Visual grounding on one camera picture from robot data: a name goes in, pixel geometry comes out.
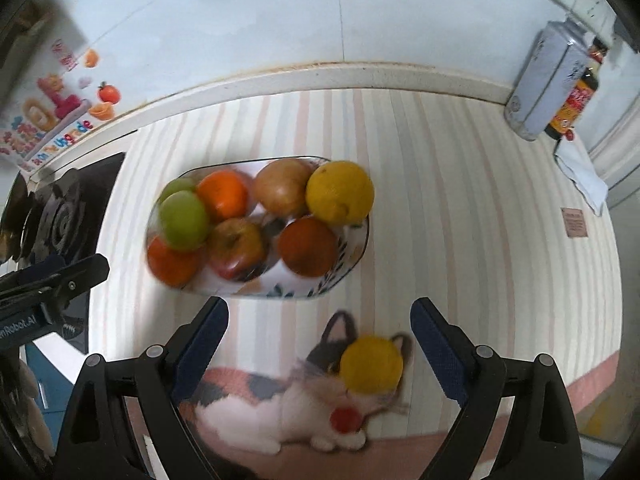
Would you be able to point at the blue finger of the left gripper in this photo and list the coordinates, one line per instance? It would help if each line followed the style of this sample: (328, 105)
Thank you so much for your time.
(53, 280)

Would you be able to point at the bright orange front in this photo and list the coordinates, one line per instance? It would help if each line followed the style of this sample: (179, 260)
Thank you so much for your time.
(173, 268)

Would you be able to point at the green apple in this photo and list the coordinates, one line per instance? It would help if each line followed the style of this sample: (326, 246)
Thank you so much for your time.
(184, 221)
(174, 186)

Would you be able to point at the dark sauce bottle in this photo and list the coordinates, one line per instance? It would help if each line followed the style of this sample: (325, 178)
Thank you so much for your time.
(563, 121)

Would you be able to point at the striped table cloth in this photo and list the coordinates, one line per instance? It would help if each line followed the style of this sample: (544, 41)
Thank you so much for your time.
(466, 213)

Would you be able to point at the dark orange fruit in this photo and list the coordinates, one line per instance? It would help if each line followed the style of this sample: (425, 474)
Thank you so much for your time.
(308, 247)

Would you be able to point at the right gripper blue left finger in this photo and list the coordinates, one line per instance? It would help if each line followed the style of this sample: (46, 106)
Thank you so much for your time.
(192, 347)

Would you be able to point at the white folded cloth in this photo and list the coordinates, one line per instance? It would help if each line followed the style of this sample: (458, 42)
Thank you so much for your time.
(576, 165)

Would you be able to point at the small brown coaster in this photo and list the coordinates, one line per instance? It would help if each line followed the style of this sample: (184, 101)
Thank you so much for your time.
(574, 222)

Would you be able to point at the silver spray can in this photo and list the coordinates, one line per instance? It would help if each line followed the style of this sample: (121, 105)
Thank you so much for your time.
(555, 64)

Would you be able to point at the white patterned oval plate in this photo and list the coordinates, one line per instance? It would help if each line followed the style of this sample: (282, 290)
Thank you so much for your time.
(274, 279)

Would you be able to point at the small red cherry tomato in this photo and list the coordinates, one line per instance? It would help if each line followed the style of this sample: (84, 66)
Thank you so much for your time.
(346, 420)

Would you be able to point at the dark red apple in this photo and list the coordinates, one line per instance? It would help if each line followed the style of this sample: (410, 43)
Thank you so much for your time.
(236, 248)

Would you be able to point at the black gas stove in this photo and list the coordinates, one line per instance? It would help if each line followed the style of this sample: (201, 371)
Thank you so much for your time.
(64, 218)

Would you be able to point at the brown kiwi fruit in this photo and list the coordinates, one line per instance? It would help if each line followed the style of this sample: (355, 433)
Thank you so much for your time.
(281, 187)

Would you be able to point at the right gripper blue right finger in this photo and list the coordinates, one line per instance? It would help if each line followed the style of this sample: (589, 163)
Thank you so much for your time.
(464, 370)

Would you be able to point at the yellow lemon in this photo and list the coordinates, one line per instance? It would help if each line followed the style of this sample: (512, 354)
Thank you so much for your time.
(340, 193)
(371, 365)

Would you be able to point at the colourful wall sticker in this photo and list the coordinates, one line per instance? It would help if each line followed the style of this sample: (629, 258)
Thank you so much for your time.
(62, 96)

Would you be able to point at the knitted cat mat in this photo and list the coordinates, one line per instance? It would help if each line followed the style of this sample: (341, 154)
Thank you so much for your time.
(257, 413)

